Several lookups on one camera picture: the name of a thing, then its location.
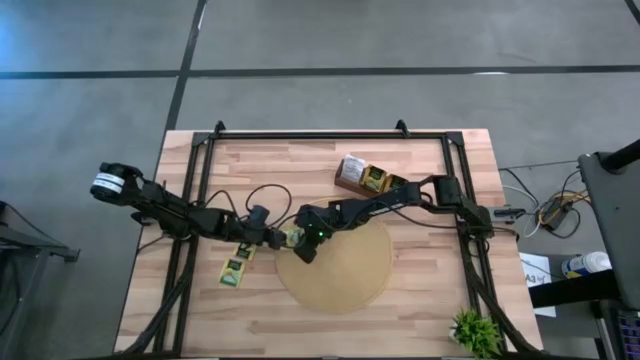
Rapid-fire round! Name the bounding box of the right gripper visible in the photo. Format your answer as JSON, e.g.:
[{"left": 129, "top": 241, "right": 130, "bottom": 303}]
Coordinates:
[{"left": 294, "top": 219, "right": 334, "bottom": 265}]

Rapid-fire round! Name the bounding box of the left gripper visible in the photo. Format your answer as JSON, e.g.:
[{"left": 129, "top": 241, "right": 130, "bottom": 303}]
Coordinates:
[{"left": 234, "top": 224, "right": 301, "bottom": 251}]

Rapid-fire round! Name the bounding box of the green and yellow tea packet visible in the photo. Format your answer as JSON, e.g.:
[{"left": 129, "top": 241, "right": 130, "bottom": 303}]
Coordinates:
[
  {"left": 360, "top": 164, "right": 389, "bottom": 194},
  {"left": 218, "top": 257, "right": 247, "bottom": 289},
  {"left": 233, "top": 243, "right": 258, "bottom": 262},
  {"left": 283, "top": 226, "right": 305, "bottom": 250}
]

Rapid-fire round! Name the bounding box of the white and orange tea packet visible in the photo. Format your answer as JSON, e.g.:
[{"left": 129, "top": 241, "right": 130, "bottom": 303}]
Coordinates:
[{"left": 341, "top": 154, "right": 367, "bottom": 185}]

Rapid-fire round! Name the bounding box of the wooden tea organizer box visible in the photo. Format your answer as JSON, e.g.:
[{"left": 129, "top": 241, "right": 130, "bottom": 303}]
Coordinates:
[{"left": 333, "top": 154, "right": 416, "bottom": 201}]

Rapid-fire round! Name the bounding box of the round woven placemat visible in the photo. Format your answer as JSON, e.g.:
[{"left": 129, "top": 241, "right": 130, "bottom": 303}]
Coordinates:
[{"left": 274, "top": 197, "right": 394, "bottom": 315}]

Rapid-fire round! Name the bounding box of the small potted green plant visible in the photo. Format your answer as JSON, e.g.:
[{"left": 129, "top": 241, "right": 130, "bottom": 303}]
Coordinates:
[{"left": 449, "top": 307, "right": 504, "bottom": 360}]

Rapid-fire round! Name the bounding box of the black power brick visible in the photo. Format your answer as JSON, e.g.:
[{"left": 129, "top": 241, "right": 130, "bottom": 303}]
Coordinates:
[{"left": 492, "top": 206, "right": 528, "bottom": 224}]

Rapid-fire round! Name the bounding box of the white paper sheet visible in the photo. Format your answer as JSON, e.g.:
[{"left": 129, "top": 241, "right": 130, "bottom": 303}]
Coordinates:
[{"left": 519, "top": 252, "right": 558, "bottom": 319}]

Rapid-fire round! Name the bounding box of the black power adapter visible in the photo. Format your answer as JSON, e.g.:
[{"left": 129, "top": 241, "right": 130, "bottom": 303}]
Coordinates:
[{"left": 537, "top": 197, "right": 582, "bottom": 234}]

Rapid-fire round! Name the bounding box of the black metal stand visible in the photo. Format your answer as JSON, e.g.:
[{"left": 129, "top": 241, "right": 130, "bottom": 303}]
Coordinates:
[{"left": 0, "top": 199, "right": 82, "bottom": 360}]

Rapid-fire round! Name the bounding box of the white wipes bottle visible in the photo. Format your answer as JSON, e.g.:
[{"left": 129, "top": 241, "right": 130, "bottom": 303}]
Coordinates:
[{"left": 560, "top": 250, "right": 613, "bottom": 280}]

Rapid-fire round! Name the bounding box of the black side desk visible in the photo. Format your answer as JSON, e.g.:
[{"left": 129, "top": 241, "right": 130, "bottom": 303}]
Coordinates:
[{"left": 528, "top": 140, "right": 640, "bottom": 360}]

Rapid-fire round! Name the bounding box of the keyboard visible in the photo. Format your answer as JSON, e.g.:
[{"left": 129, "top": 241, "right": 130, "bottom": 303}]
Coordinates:
[{"left": 617, "top": 309, "right": 640, "bottom": 360}]

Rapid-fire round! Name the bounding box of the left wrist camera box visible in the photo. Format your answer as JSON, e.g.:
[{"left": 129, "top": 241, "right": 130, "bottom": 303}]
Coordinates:
[{"left": 248, "top": 203, "right": 272, "bottom": 230}]

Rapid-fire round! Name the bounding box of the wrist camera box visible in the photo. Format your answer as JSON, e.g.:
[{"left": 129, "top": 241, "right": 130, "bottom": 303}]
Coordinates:
[
  {"left": 299, "top": 201, "right": 349, "bottom": 227},
  {"left": 248, "top": 203, "right": 272, "bottom": 230}
]

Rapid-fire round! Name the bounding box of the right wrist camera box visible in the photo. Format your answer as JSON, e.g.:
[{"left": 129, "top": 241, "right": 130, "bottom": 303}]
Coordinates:
[{"left": 299, "top": 201, "right": 349, "bottom": 227}]

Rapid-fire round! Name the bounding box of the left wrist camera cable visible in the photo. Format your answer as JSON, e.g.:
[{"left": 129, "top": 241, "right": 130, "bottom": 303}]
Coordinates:
[{"left": 204, "top": 183, "right": 294, "bottom": 229}]

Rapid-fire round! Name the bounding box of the black aluminium table frame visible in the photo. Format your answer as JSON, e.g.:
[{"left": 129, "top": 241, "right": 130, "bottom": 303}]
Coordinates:
[{"left": 114, "top": 119, "right": 544, "bottom": 359}]

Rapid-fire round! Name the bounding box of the black floor cable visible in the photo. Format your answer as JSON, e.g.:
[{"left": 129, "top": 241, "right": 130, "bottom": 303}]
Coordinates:
[{"left": 498, "top": 158, "right": 581, "bottom": 172}]

